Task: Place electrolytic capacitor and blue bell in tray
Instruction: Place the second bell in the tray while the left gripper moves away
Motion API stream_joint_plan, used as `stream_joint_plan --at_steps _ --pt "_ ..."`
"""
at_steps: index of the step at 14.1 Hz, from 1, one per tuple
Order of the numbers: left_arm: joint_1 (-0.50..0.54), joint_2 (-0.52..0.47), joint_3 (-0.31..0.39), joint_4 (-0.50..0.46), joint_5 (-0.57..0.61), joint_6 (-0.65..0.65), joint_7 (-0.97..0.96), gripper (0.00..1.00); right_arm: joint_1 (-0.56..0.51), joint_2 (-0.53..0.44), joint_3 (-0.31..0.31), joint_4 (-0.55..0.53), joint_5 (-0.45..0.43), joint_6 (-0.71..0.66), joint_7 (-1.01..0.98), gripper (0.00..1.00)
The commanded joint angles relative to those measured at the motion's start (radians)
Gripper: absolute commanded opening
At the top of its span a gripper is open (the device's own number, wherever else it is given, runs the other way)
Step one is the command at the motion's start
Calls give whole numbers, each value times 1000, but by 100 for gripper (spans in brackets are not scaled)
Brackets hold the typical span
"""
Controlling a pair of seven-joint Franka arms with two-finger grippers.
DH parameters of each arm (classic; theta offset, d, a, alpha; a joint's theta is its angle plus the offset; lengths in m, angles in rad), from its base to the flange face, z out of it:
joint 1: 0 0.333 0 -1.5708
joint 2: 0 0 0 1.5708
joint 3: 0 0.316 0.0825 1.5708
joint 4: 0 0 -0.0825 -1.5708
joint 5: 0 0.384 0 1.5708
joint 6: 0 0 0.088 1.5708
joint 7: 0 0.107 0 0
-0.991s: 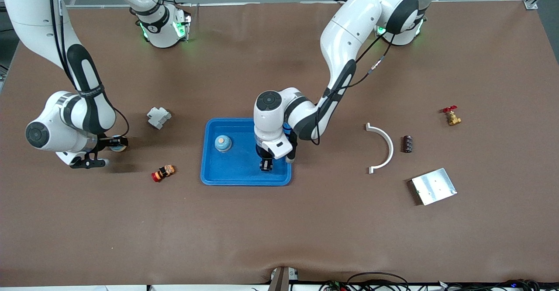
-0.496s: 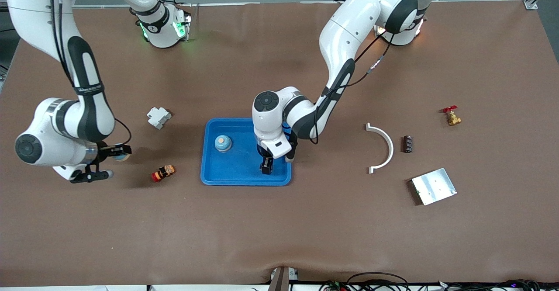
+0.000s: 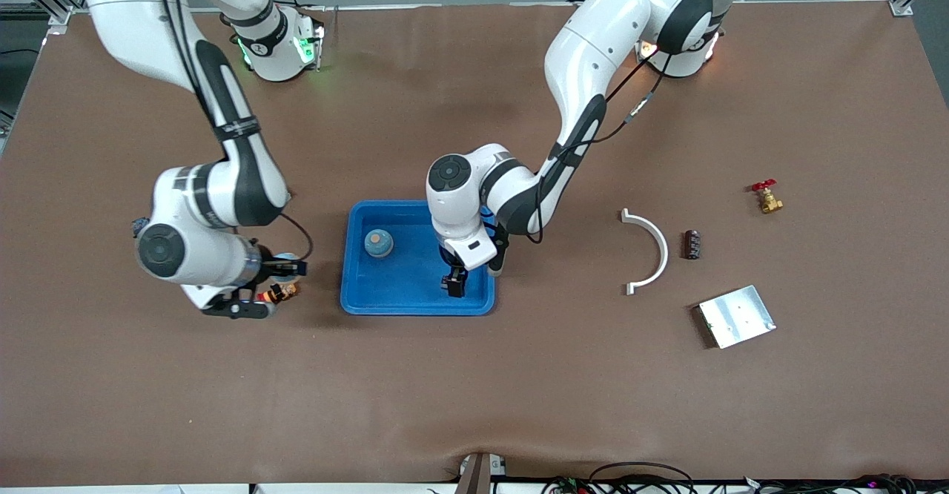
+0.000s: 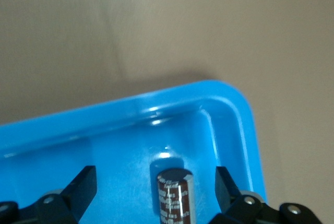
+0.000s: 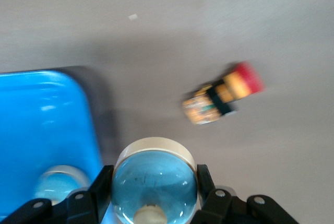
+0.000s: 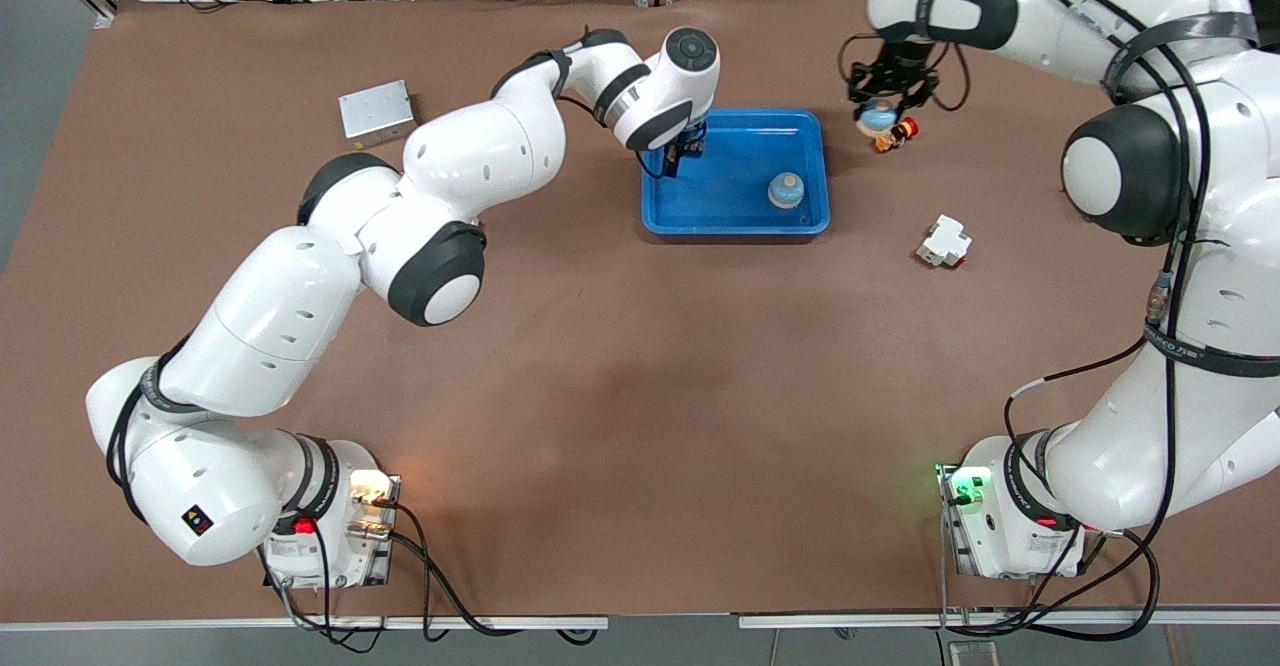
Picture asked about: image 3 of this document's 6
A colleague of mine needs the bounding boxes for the blue plastic tray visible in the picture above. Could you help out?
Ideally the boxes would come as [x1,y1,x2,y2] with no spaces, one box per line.
[340,200,496,317]

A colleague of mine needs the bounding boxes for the red emergency stop yellow body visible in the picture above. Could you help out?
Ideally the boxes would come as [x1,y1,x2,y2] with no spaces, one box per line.
[257,280,300,306]

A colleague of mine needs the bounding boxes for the brown table mat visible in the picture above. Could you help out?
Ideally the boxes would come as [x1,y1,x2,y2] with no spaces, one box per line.
[0,2,949,489]

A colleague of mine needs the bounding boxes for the metal table clamp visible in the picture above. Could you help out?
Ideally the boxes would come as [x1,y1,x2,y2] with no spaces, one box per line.
[456,452,509,494]

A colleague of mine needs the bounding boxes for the aluminium plate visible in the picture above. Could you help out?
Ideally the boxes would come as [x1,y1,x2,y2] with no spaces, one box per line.
[695,284,778,350]

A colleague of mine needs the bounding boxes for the white curved plastic bracket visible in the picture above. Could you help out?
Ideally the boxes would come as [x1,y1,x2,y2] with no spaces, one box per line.
[620,208,669,297]

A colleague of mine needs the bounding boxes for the black cable loop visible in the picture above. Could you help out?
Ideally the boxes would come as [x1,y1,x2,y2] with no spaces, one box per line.
[589,462,695,494]

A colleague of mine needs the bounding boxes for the brass valve red handle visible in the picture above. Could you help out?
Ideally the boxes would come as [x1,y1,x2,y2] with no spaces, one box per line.
[750,179,785,215]

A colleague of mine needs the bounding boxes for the black cable bundle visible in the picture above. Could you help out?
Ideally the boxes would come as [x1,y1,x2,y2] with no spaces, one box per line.
[741,473,949,494]

